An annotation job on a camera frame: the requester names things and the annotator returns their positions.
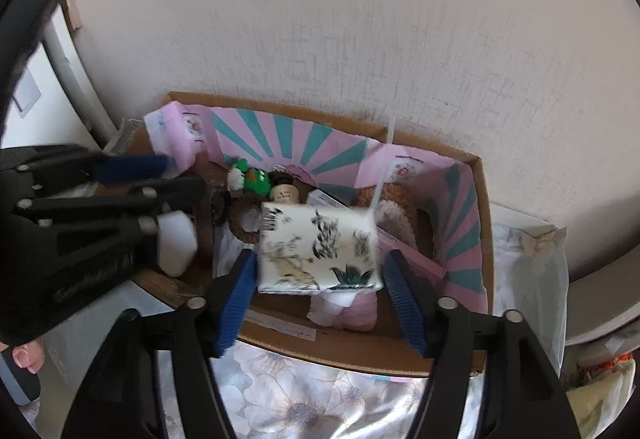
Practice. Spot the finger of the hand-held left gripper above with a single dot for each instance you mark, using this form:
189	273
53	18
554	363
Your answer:
135	166
165	194

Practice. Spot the cream lotion bottle black cap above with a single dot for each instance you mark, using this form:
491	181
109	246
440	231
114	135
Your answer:
285	193

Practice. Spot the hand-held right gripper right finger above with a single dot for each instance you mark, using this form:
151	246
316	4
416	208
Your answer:
405	304

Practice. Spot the brown hair scrunchie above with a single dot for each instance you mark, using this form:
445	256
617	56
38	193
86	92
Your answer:
237	229

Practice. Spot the wall switch plate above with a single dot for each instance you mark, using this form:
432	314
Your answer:
27	94

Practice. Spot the pink fluffy cloth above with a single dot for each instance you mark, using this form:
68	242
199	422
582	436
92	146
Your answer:
357	314

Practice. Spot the small white carton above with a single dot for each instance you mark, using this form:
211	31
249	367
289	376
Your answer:
322	198

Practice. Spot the green toy figure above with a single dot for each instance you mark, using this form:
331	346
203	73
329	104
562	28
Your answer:
255	179

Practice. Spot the person's left hand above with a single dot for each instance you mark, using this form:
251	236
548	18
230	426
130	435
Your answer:
26	356

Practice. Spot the brown white plush toy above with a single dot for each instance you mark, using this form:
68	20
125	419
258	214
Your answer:
395	219

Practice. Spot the pink teal cardboard box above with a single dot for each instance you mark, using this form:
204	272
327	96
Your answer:
350	344

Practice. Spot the clear plastic stick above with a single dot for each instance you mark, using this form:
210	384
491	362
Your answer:
389	144

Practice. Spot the white printed carton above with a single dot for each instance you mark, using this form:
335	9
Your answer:
310	244

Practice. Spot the floral bed sheet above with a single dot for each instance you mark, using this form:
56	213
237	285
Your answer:
300	399

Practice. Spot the yellow cloth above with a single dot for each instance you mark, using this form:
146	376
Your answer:
595	399

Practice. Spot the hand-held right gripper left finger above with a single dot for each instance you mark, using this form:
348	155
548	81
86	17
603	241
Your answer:
237	299

